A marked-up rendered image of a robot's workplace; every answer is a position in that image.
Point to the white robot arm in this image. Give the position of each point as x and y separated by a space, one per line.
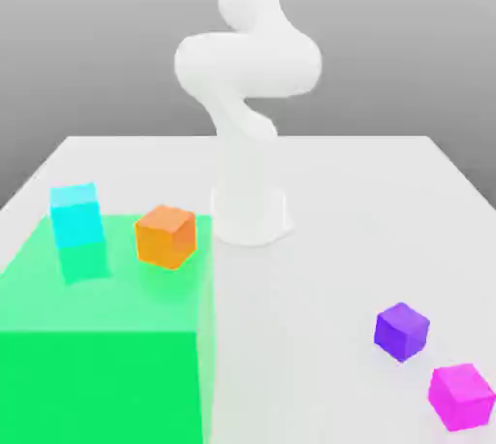
248 64

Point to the small orange cube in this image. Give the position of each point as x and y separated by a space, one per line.
162 238

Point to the small cyan cube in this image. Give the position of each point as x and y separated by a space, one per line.
76 219

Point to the small purple cube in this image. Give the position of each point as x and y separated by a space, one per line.
399 331

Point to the small magenta cube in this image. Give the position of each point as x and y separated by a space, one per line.
461 397

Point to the large green box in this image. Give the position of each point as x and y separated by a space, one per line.
97 382

